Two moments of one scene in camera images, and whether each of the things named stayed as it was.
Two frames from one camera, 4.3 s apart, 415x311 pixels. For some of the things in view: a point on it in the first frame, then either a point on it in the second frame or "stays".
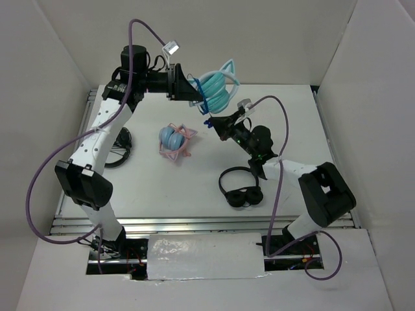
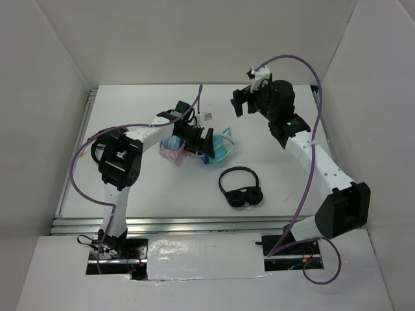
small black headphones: x=239 y=197 stays
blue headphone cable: x=206 y=110 → x=205 y=159
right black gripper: x=225 y=126 → x=247 y=96
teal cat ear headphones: x=219 y=87 → x=220 y=148
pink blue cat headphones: x=173 y=139 stays
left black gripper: x=179 y=88 → x=203 y=145
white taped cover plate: x=192 y=256 stays
